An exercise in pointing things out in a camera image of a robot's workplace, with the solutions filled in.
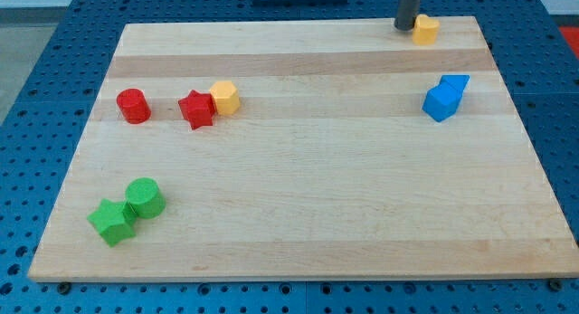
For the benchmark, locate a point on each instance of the blue triangle block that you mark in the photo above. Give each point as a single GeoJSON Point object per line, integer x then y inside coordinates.
{"type": "Point", "coordinates": [458, 82]}

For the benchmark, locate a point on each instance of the yellow hexagon block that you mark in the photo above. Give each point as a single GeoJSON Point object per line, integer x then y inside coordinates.
{"type": "Point", "coordinates": [226, 97]}

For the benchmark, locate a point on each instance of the red cylinder block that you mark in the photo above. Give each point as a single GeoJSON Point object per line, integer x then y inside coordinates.
{"type": "Point", "coordinates": [133, 106]}

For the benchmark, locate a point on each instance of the green star block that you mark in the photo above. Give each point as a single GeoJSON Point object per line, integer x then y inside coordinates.
{"type": "Point", "coordinates": [113, 221]}

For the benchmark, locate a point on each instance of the blue cube block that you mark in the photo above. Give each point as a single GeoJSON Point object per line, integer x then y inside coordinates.
{"type": "Point", "coordinates": [441, 101]}

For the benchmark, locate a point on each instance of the yellow heart block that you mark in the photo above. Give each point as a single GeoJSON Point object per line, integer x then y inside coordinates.
{"type": "Point", "coordinates": [425, 30]}

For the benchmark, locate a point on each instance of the red star block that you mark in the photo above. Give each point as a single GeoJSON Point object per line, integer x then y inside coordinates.
{"type": "Point", "coordinates": [198, 109]}

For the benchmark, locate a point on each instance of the green cylinder block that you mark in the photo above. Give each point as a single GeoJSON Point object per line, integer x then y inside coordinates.
{"type": "Point", "coordinates": [145, 198]}

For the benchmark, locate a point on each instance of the black cylindrical robot arm tip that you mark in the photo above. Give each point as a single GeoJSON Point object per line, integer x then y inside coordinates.
{"type": "Point", "coordinates": [406, 13]}

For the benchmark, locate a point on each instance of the wooden board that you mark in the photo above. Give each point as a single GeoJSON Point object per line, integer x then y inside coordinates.
{"type": "Point", "coordinates": [329, 170]}

